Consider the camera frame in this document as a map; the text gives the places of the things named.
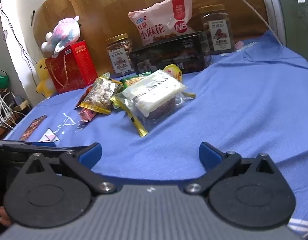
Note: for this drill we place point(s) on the dark red flat packet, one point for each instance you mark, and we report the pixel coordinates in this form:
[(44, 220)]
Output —
[(32, 128)]

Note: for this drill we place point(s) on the yellow duck plush toy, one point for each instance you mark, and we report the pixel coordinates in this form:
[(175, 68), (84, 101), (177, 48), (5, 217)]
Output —
[(44, 77)]

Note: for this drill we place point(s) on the small pink object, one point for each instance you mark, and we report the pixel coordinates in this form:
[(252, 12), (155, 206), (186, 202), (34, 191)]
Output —
[(239, 45)]

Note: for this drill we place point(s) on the black cardboard box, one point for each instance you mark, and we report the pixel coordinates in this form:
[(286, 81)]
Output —
[(169, 55)]

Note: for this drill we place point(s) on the yellow round snack cup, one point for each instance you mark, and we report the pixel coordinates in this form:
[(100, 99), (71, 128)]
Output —
[(174, 72)]

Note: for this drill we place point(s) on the pink red small packet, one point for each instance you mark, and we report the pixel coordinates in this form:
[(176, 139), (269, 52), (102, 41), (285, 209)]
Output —
[(87, 115)]

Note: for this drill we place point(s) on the green basket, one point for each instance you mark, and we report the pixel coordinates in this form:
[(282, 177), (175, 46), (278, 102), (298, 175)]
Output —
[(0, 78)]

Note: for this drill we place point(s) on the red gift box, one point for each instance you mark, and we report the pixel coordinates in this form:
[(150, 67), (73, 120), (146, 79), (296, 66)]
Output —
[(74, 67)]

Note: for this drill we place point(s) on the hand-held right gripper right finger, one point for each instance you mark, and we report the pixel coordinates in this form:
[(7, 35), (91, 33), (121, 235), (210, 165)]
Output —
[(210, 155)]

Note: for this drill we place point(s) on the brown red snack packet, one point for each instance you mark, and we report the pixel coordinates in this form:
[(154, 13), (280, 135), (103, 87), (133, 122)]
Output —
[(82, 97)]

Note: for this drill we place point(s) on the person's left hand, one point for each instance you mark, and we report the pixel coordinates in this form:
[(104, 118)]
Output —
[(3, 216)]

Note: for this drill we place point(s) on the patterned glass sliding door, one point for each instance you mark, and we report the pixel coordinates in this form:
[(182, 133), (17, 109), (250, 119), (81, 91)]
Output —
[(296, 17)]

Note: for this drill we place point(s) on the wooden board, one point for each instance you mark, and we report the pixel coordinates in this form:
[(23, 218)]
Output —
[(99, 12)]

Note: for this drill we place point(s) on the nut jar with gold lid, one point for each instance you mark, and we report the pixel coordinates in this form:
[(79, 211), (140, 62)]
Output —
[(217, 30), (119, 55)]

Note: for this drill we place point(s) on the green snack packet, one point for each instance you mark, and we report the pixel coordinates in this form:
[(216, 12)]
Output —
[(134, 79)]

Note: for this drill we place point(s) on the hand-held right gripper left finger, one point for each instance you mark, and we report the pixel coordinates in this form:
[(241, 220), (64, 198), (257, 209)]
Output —
[(90, 153)]

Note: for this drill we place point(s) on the pink and blue plush toy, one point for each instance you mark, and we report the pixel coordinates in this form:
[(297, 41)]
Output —
[(62, 33)]

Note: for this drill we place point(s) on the clear nut packet gold edges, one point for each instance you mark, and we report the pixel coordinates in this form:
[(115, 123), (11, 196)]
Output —
[(100, 93)]

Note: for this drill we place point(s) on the large pink snack bag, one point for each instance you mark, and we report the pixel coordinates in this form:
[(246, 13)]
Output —
[(164, 20)]

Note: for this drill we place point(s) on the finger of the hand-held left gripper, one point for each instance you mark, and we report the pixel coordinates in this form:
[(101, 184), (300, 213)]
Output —
[(44, 144), (51, 150)]

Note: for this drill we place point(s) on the brown padded mat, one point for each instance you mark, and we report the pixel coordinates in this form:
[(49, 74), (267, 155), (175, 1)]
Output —
[(243, 7)]

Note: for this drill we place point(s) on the blue printed bed sheet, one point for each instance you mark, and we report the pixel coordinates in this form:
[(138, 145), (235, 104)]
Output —
[(231, 92)]

